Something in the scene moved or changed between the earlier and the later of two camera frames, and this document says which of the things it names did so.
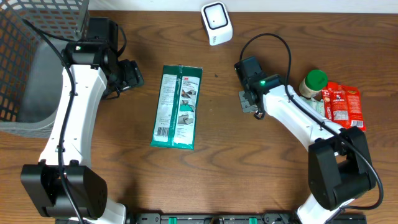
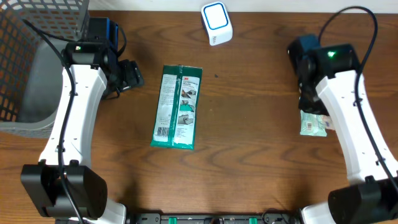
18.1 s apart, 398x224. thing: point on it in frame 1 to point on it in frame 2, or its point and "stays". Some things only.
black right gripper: (244, 104) to (306, 106)
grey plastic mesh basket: (31, 71) stays
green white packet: (177, 108) stays
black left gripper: (133, 76) stays
